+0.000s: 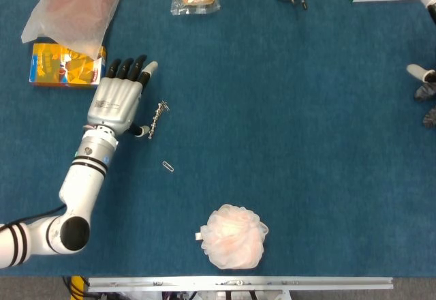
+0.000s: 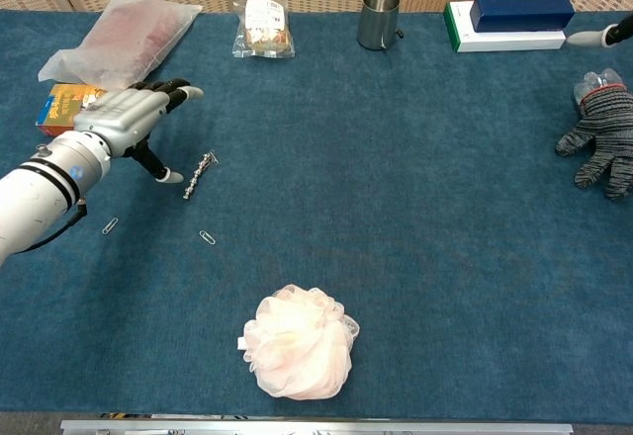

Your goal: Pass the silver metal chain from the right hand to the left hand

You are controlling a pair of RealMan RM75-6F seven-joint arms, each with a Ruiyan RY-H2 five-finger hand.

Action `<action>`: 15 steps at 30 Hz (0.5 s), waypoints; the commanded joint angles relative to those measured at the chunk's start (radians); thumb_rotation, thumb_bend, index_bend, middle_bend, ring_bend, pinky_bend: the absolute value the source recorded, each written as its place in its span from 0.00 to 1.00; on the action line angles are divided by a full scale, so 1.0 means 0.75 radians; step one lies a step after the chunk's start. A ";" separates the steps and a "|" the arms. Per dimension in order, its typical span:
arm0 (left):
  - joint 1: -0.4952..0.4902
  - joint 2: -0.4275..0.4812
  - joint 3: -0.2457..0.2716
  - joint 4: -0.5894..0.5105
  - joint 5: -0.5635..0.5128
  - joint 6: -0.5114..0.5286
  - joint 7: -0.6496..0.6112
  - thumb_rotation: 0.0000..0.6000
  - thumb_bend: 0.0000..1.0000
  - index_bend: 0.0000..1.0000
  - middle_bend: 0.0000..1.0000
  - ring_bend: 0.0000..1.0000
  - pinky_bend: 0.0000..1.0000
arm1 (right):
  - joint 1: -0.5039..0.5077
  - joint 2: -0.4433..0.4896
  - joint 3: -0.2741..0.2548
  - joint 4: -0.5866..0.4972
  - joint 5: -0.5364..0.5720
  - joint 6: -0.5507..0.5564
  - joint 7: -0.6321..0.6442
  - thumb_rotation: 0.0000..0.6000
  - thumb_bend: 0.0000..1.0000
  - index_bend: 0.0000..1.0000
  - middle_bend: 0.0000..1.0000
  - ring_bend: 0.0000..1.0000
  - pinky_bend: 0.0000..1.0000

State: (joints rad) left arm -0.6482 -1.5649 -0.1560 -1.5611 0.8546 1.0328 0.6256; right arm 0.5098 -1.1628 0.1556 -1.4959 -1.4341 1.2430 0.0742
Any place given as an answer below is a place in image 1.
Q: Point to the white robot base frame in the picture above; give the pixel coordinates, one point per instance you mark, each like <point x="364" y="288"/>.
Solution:
<point x="204" y="296"/>

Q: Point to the aluminium profile rail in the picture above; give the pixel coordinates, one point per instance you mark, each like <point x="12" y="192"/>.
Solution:
<point x="238" y="283"/>

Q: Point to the yellow blue snack box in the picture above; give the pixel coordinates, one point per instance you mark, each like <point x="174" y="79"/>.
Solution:
<point x="51" y="68"/>

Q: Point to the translucent bag with pink contents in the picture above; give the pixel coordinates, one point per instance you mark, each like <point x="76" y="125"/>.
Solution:
<point x="75" y="7"/>

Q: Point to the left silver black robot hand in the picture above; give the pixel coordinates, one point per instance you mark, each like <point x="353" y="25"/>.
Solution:
<point x="112" y="105"/>

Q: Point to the white mesh bath pouf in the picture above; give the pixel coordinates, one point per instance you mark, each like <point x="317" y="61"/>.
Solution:
<point x="231" y="235"/>

